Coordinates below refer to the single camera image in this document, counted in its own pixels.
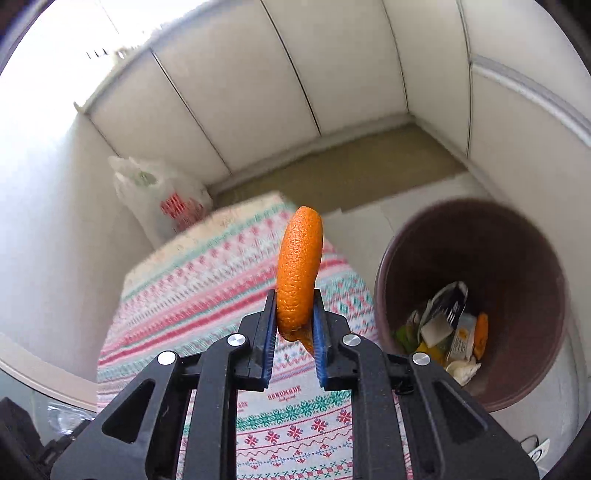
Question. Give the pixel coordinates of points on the brown plastic trash bin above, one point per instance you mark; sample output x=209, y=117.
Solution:
x=508, y=258

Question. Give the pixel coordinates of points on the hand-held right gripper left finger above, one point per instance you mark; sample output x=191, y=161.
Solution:
x=268, y=341

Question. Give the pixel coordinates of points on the olive floor mat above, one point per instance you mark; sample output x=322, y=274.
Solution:
x=286, y=180
x=397, y=161

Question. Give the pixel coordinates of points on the patterned striped tablecloth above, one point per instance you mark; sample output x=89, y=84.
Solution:
x=207, y=286

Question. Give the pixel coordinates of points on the white tissue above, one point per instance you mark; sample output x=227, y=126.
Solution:
x=461, y=371

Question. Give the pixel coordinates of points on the orange peel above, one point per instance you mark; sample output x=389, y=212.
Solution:
x=298, y=267
x=481, y=337

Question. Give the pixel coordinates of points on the white kitchen countertop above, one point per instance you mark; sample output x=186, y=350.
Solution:
x=111, y=82

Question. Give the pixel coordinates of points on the white cabinet door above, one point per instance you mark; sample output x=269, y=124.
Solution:
x=240, y=78
x=434, y=60
x=152, y=120
x=341, y=60

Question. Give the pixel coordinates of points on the white drawer front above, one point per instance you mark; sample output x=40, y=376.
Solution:
x=521, y=37
x=517, y=138

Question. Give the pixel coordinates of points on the white plastic shopping bag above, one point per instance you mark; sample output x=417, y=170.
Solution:
x=152, y=207

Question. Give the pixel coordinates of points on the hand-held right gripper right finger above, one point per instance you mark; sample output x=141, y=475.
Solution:
x=323, y=341

